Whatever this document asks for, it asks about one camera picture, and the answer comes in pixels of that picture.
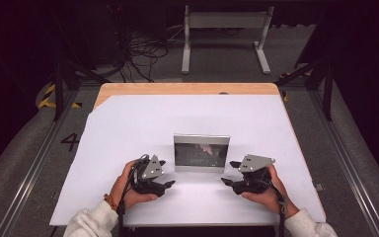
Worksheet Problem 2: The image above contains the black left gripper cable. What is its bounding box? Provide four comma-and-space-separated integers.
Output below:
116, 154, 151, 237

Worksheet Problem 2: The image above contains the white paper sheet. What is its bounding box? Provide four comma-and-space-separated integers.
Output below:
48, 94, 327, 228

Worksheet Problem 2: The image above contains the black metal stand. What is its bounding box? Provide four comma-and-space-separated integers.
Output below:
274, 58, 335, 121
47, 6, 113, 121

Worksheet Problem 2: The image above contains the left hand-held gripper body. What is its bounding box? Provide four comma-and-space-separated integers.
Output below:
129, 153, 167, 198

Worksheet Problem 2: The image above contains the aluminium floor rail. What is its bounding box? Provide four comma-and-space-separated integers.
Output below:
0, 88, 80, 237
309, 88, 379, 237

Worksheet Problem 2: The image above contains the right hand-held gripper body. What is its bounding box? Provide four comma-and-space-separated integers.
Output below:
231, 153, 276, 196

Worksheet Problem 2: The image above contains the person's right hand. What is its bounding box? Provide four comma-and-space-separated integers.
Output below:
241, 163, 300, 220

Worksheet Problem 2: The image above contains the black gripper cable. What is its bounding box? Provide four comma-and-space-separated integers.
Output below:
116, 154, 151, 237
268, 179, 288, 237

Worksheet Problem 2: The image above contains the orange bead bracelet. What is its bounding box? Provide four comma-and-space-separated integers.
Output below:
104, 193, 118, 211

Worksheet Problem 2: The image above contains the black floor cable bundle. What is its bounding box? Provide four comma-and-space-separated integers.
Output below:
117, 24, 186, 83

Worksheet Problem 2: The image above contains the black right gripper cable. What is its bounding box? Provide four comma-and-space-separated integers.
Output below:
268, 179, 288, 237

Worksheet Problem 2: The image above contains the grey metal stand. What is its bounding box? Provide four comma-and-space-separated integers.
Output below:
181, 4, 275, 75

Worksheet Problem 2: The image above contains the person's left hand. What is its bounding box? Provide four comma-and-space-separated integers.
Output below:
110, 159, 159, 212

